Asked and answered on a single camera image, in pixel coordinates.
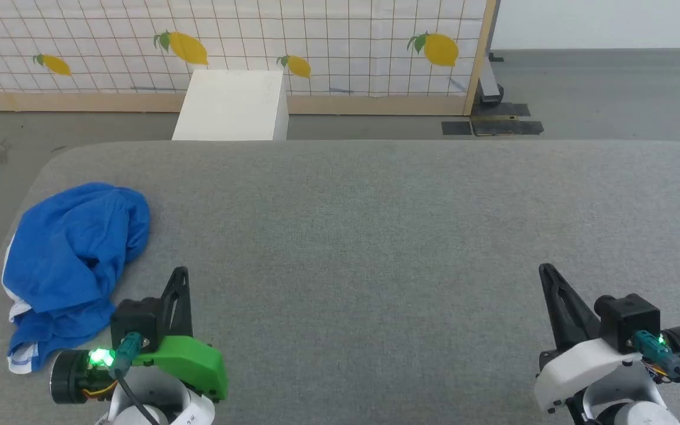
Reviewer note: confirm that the small black floor bracket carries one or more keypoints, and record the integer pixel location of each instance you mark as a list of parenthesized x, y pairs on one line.
[(496, 57)]

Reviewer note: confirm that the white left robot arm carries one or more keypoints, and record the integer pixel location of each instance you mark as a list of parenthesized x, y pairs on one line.
[(68, 378)]

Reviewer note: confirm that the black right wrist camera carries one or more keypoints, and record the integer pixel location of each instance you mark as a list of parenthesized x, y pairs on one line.
[(629, 319)]

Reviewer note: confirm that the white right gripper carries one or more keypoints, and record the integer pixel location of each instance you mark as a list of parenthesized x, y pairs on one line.
[(582, 369)]

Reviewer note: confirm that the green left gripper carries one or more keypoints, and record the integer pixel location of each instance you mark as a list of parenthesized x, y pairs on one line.
[(195, 363)]

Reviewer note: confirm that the small black floor tape patch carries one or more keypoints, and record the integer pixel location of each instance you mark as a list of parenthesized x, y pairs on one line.
[(456, 128)]

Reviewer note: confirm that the narrow black floor tape strip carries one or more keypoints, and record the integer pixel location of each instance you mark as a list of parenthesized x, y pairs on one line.
[(502, 110)]

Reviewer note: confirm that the white rectangular box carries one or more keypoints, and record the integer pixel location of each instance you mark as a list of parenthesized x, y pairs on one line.
[(228, 106)]

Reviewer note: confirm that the wide black floor tape strip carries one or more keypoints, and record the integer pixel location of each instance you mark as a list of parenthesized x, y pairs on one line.
[(511, 128)]

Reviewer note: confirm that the grey metal screen foot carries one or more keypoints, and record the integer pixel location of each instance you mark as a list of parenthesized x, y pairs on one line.
[(489, 88)]

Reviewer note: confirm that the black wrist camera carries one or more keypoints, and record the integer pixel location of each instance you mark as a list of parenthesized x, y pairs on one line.
[(629, 319), (133, 321)]

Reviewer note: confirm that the blue shorts with white trim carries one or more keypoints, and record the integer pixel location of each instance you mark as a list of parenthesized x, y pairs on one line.
[(68, 248)]

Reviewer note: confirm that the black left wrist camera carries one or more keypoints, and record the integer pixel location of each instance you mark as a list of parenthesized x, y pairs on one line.
[(133, 321)]

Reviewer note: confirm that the grey fabric sofa cushion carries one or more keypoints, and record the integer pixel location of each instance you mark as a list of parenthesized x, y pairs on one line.
[(375, 236)]

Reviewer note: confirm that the lemon print partition screen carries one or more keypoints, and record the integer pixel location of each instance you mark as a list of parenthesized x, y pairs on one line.
[(328, 35)]

